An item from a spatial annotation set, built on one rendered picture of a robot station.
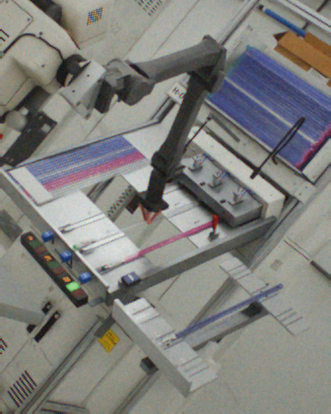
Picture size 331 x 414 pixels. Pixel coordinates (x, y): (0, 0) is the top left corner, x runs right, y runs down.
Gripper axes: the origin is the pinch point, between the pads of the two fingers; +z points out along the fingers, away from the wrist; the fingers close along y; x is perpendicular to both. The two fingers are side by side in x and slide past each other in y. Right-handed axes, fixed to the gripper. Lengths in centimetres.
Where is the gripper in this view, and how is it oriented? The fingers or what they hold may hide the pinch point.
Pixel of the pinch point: (148, 220)
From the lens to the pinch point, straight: 277.2
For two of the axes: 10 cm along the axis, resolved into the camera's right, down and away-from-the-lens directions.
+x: -7.6, 2.3, -6.0
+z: -2.0, 8.0, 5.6
